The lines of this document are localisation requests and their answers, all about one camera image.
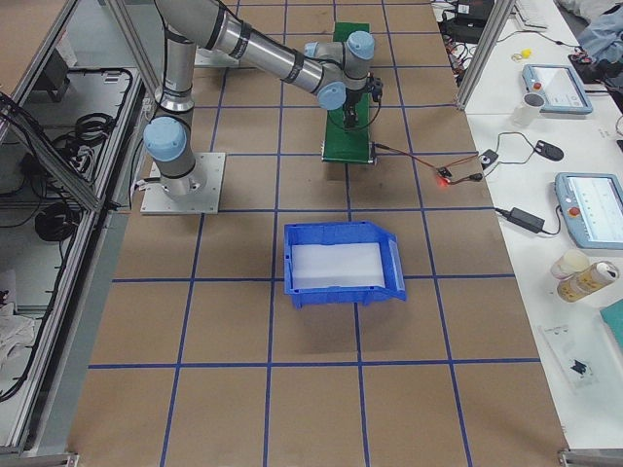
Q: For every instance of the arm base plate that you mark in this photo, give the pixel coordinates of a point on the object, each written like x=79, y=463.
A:
x=205, y=58
x=196, y=193

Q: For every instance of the yellow drink can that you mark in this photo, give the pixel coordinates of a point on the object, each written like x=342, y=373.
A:
x=584, y=283

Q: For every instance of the black power adapter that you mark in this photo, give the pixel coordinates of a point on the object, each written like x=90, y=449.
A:
x=522, y=218

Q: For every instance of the blue plastic bin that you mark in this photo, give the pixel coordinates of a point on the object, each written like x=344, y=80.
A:
x=341, y=263

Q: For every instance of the aluminium frame post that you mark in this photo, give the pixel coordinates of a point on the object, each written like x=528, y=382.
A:
x=492, y=30

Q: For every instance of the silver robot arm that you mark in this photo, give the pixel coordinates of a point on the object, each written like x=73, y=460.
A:
x=337, y=73

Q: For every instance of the upper teach pendant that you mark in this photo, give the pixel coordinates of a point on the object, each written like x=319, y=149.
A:
x=559, y=86

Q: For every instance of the green conveyor belt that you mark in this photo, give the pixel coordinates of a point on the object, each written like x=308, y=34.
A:
x=355, y=48

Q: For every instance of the teach pendant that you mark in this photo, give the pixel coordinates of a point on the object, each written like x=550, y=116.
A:
x=559, y=86
x=591, y=206

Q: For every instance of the teal notebook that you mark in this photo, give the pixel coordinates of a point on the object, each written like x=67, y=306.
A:
x=612, y=316

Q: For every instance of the black computer mouse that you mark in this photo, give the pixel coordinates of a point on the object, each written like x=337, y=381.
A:
x=549, y=151

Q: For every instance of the cream lidded jar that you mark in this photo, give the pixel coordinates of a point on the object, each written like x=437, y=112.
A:
x=571, y=262

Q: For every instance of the lower teach pendant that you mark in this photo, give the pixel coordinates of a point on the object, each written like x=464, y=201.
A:
x=591, y=206

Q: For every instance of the clear plastic bag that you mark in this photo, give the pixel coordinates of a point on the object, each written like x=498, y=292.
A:
x=586, y=355

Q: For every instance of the white plastic cup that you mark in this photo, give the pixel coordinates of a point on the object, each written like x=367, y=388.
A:
x=528, y=109

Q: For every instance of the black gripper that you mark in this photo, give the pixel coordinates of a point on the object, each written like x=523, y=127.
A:
x=352, y=102

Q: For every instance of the small red-lit controller board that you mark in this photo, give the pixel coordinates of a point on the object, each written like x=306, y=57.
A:
x=444, y=176

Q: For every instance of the white dial knob module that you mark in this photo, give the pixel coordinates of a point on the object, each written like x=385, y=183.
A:
x=488, y=158

